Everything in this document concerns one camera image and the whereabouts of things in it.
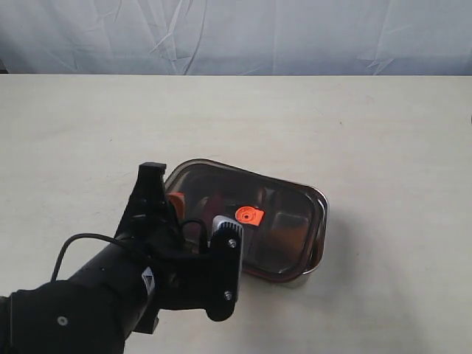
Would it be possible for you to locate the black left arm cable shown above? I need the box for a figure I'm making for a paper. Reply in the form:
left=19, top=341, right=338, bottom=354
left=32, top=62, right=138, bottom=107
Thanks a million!
left=50, top=219, right=207, bottom=282

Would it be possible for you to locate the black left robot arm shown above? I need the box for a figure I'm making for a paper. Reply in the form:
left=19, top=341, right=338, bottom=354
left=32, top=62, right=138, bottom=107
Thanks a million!
left=1, top=162, right=232, bottom=353

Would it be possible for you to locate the transparent dark lunch box lid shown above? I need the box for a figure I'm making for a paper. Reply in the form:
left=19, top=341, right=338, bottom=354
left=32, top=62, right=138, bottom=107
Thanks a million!
left=164, top=159, right=315, bottom=283

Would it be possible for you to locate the light blue backdrop cloth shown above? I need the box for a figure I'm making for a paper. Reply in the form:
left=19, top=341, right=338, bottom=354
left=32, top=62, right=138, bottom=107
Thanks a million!
left=1, top=1, right=471, bottom=75

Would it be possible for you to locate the steel two-compartment lunch box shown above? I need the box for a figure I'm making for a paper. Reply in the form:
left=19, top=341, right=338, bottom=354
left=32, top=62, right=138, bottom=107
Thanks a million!
left=282, top=187, right=329, bottom=289

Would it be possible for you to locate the red toy sausage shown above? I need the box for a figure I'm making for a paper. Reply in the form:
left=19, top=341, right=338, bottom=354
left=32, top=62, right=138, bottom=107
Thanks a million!
left=198, top=195, right=235, bottom=219

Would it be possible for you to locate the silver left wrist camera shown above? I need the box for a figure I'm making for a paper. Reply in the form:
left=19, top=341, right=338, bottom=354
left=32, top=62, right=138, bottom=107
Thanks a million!
left=208, top=215, right=244, bottom=276

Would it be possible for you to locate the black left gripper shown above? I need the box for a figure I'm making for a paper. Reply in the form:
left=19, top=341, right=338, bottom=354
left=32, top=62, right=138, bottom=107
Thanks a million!
left=114, top=162, right=209, bottom=258

